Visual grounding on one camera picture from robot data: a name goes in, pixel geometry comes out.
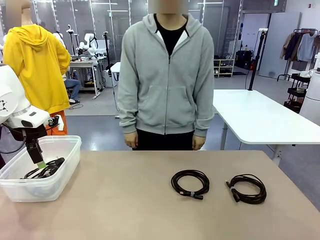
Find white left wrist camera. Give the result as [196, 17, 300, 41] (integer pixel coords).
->
[46, 114, 63, 131]

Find large white table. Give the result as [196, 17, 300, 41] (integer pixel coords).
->
[212, 89, 320, 166]

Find black tripod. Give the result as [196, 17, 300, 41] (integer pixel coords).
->
[103, 31, 113, 71]

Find person's left forearm grey sleeve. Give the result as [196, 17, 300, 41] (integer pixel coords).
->
[193, 99, 215, 138]

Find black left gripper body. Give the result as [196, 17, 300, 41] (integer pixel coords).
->
[11, 127, 47, 146]

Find black stand pole white top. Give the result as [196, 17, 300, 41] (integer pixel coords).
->
[247, 27, 269, 91]

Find orange trousers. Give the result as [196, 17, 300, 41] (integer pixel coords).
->
[44, 109, 69, 137]

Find black cases stack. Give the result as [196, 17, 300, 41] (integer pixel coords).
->
[235, 49, 256, 70]

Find tripod with white head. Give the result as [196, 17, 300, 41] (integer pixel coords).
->
[65, 24, 79, 56]

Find seated person in jeans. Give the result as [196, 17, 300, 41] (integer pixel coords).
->
[63, 78, 83, 105]

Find person's right forearm grey sleeve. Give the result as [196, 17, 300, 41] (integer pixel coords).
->
[117, 97, 139, 135]

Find clothes rack with garments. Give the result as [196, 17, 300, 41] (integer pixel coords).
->
[276, 28, 320, 82]

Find black cable grey tie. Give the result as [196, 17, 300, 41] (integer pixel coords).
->
[170, 169, 210, 201]

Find low shoe rack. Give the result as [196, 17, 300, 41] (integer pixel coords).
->
[213, 58, 236, 78]

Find beige mannequin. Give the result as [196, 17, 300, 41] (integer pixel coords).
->
[6, 0, 35, 27]

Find thin black cable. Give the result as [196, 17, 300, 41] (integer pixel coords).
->
[225, 174, 267, 205]

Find black utility cart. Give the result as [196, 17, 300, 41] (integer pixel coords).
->
[283, 72, 312, 114]

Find person's left hand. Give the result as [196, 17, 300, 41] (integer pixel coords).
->
[192, 136, 207, 151]

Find white robot workbench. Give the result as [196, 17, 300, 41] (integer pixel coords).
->
[68, 59, 101, 100]

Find person's right hand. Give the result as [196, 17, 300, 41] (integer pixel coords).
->
[125, 132, 139, 149]

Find translucent plastic storage bin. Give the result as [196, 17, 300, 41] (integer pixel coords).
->
[0, 135, 83, 203]

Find white standing desk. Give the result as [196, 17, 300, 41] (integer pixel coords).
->
[109, 61, 122, 118]

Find person in grey hoodie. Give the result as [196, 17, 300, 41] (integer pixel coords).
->
[117, 12, 215, 151]

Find yellow hoodie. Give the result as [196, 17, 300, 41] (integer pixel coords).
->
[2, 24, 72, 115]

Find grey partition panel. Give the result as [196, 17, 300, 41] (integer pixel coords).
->
[258, 11, 303, 80]

